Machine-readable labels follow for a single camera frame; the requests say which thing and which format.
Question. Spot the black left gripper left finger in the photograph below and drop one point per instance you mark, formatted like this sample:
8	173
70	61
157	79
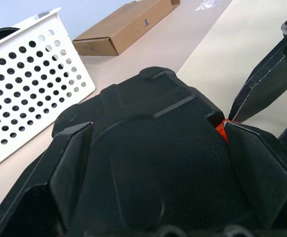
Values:
49	177

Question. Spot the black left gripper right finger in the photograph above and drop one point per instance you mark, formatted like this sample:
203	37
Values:
261	172

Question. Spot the black plastic tool case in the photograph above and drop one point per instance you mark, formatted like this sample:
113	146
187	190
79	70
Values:
158	148

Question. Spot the white perforated plastic basket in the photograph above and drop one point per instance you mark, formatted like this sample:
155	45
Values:
30	93

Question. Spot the flat brown cardboard box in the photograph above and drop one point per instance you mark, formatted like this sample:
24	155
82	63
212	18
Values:
123	29

